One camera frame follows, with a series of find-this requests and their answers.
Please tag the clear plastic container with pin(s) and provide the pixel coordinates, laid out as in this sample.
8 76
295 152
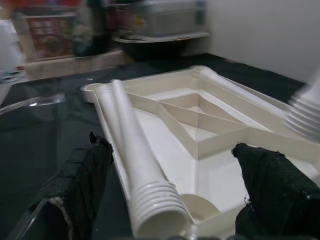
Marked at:
170 20

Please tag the dark glossy bag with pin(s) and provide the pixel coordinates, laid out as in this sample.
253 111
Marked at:
95 32

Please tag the beige cloth-covered bench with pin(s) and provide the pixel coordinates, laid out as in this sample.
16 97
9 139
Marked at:
75 65

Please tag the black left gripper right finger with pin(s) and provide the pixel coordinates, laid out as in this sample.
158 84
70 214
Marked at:
275 187

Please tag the clear tape piece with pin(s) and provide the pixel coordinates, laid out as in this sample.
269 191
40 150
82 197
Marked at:
32 102

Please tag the white plastic children table top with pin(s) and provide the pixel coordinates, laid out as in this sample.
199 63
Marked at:
212 175

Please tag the orange-lid storage box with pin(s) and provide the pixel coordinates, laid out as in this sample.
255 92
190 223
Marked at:
47 37

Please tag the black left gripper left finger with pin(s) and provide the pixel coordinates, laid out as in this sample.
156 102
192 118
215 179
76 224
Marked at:
80 175

